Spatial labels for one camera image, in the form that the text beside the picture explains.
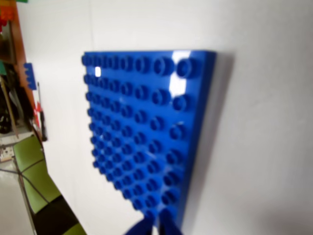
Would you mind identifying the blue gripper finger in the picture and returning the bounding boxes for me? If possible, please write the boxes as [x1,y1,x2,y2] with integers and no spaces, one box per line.
[124,217,155,235]
[158,212,185,235]

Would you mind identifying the small blue toy block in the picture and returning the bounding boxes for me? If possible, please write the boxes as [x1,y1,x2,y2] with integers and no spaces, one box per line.
[23,63,35,90]

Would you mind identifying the orange toy block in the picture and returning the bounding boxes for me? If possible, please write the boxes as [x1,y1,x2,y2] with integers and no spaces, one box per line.
[0,4,17,22]

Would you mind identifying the blue 8x8 studded baseplate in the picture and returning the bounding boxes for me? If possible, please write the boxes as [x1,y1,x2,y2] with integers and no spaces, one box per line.
[81,50,218,231]

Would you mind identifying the green and black chair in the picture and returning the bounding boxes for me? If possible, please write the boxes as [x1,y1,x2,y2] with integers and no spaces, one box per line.
[12,136,87,235]

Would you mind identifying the red black hand tool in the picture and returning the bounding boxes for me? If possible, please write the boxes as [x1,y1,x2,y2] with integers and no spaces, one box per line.
[33,82,48,142]

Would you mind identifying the white power strip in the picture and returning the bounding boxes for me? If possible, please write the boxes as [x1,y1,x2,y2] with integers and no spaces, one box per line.
[0,144,13,163]

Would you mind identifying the wooden stick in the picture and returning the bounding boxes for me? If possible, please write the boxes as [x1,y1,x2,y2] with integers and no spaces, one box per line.
[0,80,19,138]

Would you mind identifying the black cable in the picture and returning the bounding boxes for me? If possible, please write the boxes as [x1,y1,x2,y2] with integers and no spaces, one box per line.
[0,146,50,204]

